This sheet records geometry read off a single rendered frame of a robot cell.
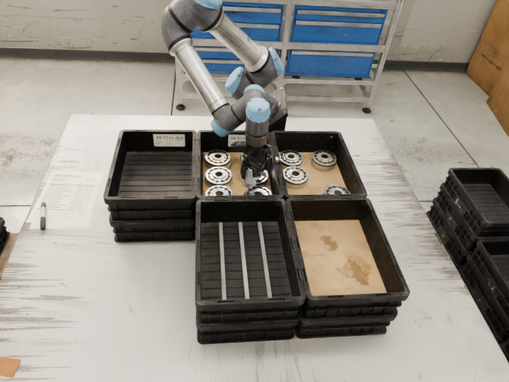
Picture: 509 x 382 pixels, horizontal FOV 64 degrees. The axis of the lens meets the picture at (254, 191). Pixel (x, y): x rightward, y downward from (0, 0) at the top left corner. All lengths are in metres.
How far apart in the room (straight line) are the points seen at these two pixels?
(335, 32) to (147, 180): 2.26
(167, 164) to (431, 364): 1.15
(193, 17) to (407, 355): 1.29
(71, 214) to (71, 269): 0.26
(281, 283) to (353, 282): 0.23
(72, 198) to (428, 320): 1.39
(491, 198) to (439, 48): 2.69
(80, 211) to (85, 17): 2.84
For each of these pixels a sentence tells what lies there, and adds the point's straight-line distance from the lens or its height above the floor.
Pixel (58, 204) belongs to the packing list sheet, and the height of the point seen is 0.70.
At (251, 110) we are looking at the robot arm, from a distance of 1.30.
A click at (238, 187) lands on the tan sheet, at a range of 1.55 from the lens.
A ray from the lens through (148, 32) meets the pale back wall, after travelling 4.26.
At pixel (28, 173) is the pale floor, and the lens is 3.12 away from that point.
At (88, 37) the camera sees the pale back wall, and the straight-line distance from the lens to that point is 4.38.
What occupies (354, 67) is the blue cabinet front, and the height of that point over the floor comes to 0.42.
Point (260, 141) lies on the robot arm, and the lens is 1.36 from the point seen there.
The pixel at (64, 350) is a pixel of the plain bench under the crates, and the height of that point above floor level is 0.70.
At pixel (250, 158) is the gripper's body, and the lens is 1.43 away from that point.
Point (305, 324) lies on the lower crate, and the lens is 1.25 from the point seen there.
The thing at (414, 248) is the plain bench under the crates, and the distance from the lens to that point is 1.69.
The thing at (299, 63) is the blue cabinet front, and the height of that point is 0.43.
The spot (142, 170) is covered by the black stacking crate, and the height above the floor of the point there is 0.83.
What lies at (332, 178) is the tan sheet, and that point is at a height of 0.83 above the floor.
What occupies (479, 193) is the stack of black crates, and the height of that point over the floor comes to 0.49.
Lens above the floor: 1.87
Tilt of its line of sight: 43 degrees down
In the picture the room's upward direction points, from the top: 6 degrees clockwise
